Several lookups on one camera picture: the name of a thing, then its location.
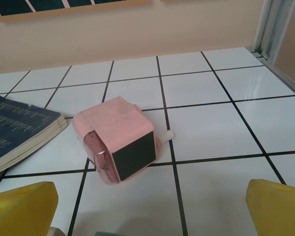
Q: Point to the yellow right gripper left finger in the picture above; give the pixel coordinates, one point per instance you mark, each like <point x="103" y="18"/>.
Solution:
<point x="19" y="211"/>

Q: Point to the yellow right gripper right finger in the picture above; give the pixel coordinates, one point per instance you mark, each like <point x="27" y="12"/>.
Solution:
<point x="277" y="211"/>

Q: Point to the dark blue book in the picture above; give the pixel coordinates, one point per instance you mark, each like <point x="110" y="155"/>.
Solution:
<point x="17" y="127"/>

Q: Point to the pink pencil sharpener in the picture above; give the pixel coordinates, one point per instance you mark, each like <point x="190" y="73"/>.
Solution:
<point x="113" y="123"/>

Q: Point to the aluminium table edge rail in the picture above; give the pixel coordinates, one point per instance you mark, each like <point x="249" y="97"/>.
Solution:
<point x="285" y="76"/>

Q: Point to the aluminium frame post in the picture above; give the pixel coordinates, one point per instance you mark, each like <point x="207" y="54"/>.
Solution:
<point x="273" y="24"/>

